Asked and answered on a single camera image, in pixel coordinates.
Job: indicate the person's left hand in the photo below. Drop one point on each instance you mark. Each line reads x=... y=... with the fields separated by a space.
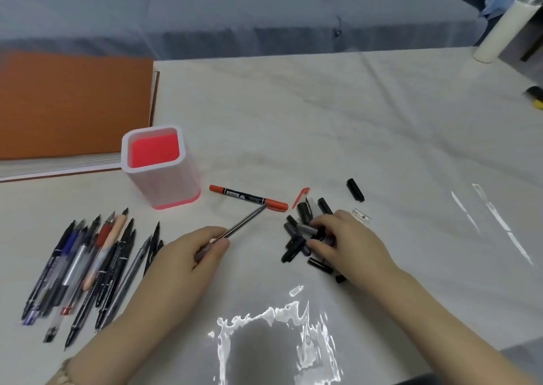
x=169 y=278

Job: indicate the person's right hand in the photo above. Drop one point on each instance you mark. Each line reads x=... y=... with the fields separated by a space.
x=356 y=249

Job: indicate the clear clip pen cap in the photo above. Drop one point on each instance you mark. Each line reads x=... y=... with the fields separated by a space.
x=360 y=215

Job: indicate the wide black pen cap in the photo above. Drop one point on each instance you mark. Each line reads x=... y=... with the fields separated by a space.
x=355 y=190

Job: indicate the pile of pen caps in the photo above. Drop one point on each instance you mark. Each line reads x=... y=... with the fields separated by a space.
x=303 y=211

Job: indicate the row of pens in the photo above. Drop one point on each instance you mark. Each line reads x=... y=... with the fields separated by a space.
x=63 y=270

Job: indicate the red black marker pen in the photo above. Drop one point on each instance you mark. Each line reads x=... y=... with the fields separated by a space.
x=248 y=196

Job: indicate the red white pen holder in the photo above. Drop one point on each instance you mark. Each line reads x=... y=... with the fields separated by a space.
x=152 y=149

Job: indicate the person's right forearm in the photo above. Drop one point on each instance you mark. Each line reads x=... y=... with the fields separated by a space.
x=445 y=338

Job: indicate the white table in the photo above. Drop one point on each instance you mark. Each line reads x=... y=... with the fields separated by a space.
x=339 y=122

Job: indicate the orange cover binder album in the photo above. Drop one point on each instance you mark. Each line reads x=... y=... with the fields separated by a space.
x=72 y=105

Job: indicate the yellow black tool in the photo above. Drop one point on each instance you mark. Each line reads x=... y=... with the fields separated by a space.
x=536 y=97

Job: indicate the blue grey sofa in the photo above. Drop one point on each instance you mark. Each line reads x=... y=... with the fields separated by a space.
x=254 y=16

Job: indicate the large white roll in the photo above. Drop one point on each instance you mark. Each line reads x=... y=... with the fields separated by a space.
x=505 y=28

